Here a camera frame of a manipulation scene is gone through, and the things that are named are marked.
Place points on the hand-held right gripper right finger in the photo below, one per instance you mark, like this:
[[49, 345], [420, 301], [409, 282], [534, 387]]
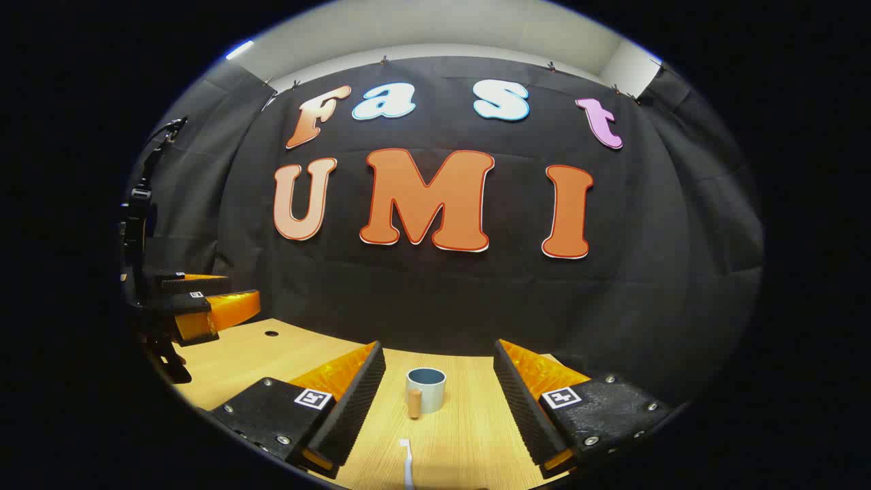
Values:
[[520, 401]]

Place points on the ceiling light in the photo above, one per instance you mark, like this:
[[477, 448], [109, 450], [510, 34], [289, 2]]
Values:
[[238, 50]]

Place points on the black backdrop cloth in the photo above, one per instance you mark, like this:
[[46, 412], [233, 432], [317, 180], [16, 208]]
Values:
[[442, 292]]

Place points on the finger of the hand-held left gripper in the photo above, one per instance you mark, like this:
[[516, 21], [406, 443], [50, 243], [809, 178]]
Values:
[[224, 312], [194, 284]]

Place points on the white toothbrush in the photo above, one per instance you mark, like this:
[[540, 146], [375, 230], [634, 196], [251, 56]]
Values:
[[407, 466]]

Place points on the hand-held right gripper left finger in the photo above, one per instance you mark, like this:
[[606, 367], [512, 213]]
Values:
[[354, 401]]

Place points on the wooden desktop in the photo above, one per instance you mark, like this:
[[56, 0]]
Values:
[[463, 442]]

